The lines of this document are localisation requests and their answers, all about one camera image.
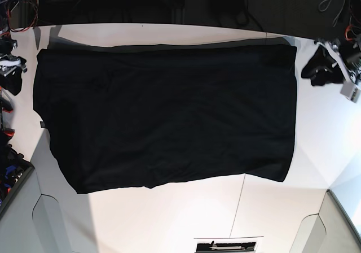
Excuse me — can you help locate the orange handled tool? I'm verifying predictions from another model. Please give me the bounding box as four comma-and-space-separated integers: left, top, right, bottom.
1, 88, 15, 141

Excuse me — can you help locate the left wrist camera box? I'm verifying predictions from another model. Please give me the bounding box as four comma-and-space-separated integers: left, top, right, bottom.
341, 81, 360, 103

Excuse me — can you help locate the black white label plate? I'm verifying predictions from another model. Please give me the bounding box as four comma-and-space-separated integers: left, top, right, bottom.
195, 236, 264, 253

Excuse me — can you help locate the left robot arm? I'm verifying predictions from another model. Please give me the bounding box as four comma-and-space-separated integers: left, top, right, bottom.
301, 0, 360, 102

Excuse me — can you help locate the black printed t-shirt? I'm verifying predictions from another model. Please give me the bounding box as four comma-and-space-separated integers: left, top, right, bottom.
33, 44, 297, 194

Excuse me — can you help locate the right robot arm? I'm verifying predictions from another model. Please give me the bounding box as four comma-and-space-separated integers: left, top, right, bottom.
1, 0, 39, 95

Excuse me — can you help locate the grey cable bundle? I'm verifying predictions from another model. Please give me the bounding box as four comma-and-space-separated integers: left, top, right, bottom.
318, 0, 346, 27

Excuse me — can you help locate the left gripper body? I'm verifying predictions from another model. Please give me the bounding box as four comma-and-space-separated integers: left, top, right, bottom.
314, 37, 360, 87

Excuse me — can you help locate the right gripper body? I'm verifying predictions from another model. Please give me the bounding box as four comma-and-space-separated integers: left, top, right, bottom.
1, 38, 27, 77

